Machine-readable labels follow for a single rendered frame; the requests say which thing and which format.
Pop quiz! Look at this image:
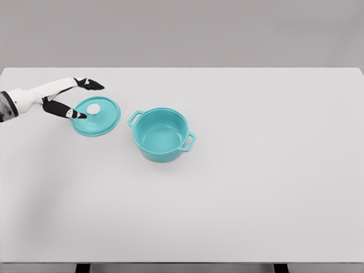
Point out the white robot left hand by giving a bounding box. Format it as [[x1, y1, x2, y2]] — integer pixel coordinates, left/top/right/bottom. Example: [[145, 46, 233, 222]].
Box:
[[30, 77, 105, 119]]

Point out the teal pot lid white knob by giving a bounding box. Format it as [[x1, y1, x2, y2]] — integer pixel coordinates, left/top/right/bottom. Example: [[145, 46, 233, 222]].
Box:
[[69, 96, 122, 137]]

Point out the teal two-handled pot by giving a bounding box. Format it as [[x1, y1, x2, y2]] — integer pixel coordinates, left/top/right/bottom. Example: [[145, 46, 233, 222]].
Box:
[[127, 107, 197, 163]]

